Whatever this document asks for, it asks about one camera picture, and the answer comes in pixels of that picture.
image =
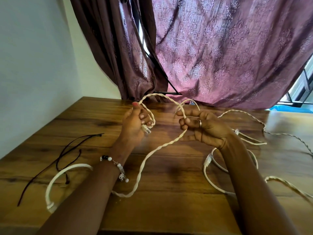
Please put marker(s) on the mauve patterned curtain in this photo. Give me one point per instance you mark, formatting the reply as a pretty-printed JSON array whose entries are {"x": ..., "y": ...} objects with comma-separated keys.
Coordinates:
[{"x": 225, "y": 51}]

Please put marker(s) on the person's right forearm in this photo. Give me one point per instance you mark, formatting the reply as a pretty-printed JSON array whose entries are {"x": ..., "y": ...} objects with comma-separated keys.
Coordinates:
[{"x": 249, "y": 188}]

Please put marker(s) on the person's left forearm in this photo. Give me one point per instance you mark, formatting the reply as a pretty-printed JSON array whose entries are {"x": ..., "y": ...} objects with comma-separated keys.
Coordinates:
[{"x": 85, "y": 198}]

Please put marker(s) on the person's left hand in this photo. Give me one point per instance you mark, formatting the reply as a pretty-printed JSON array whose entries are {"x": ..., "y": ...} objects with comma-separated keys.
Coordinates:
[{"x": 132, "y": 127}]

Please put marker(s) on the person's right fingers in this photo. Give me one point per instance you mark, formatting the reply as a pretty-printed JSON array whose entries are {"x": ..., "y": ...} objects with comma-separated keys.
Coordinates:
[{"x": 192, "y": 122}]

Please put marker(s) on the dark brown curtain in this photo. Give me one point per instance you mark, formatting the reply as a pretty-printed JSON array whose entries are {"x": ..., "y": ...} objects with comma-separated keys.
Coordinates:
[{"x": 115, "y": 46}]

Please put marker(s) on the blue plastic sheet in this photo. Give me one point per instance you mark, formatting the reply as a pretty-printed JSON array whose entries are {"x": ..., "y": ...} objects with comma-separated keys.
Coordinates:
[{"x": 293, "y": 109}]

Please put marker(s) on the person's left thumb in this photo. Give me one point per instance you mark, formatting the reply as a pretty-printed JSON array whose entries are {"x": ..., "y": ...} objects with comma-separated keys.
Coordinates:
[{"x": 137, "y": 108}]

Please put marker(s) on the person's right hand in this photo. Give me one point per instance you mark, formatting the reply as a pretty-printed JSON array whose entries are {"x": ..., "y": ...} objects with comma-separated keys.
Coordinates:
[{"x": 210, "y": 132}]

